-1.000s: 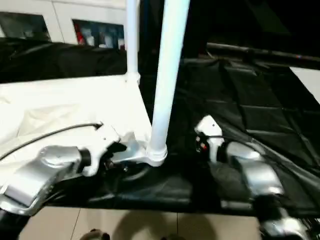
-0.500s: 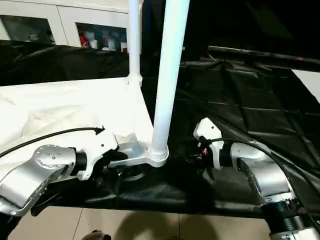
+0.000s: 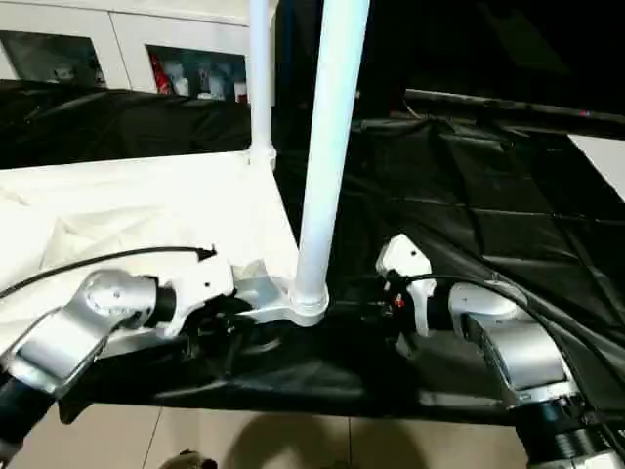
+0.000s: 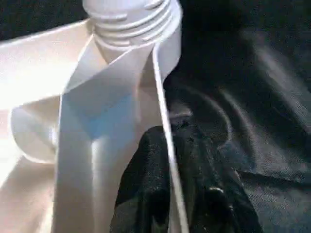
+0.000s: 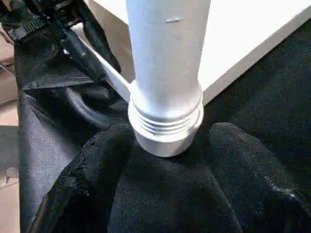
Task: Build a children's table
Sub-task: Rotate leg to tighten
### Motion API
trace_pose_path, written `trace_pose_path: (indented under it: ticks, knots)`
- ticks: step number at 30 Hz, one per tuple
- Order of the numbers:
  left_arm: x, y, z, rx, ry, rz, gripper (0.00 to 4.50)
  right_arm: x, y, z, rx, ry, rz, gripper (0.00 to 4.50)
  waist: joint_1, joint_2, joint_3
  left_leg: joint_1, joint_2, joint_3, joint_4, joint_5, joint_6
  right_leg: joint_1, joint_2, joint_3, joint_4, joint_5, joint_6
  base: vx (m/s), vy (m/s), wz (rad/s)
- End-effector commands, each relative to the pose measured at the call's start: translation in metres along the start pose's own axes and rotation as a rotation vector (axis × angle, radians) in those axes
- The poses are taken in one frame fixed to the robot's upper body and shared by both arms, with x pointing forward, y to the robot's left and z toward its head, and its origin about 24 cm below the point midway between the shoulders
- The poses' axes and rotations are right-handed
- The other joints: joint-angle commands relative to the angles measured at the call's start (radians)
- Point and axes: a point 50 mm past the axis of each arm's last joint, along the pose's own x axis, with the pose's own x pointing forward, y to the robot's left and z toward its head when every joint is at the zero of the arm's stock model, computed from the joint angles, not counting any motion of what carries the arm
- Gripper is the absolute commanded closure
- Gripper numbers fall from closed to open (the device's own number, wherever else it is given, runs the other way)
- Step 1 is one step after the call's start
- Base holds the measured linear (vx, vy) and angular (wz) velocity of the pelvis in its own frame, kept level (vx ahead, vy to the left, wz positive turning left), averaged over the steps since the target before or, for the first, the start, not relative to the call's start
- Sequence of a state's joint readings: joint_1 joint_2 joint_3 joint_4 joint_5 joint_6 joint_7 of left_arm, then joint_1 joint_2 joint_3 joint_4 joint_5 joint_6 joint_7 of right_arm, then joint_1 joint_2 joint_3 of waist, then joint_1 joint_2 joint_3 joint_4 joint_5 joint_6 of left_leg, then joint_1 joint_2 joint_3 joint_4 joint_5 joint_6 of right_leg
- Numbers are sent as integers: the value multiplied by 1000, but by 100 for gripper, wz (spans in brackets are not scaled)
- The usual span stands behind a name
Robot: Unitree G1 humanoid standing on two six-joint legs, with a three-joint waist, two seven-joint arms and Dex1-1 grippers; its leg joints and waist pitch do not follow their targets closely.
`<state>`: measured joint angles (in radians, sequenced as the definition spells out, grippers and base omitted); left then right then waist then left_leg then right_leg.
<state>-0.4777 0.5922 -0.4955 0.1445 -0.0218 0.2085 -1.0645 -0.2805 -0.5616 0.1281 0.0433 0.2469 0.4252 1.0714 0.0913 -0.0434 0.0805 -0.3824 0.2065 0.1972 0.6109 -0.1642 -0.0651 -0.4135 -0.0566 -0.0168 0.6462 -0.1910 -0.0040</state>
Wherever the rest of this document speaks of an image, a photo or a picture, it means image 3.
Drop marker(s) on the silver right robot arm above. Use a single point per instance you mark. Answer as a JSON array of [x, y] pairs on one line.
[[508, 342]]

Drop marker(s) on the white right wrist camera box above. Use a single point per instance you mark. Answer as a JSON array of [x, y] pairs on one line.
[[405, 264]]

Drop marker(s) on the red bottle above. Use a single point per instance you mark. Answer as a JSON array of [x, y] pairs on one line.
[[159, 73]]

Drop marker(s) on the white plastic table top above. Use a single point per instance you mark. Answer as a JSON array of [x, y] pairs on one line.
[[127, 215]]

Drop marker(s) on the white cabinet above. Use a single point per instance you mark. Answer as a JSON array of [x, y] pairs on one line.
[[117, 39]]

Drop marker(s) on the white plastic table leg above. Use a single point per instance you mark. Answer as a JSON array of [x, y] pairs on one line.
[[327, 147], [261, 78]]

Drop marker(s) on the silver metal rail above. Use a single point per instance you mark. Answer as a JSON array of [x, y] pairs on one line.
[[527, 107]]

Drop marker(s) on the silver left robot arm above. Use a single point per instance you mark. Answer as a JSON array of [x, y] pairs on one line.
[[78, 322]]

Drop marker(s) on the black mat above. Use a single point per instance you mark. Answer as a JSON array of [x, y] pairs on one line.
[[488, 195]]

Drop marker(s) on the white bottle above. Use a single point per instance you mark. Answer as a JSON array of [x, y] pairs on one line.
[[207, 83]]

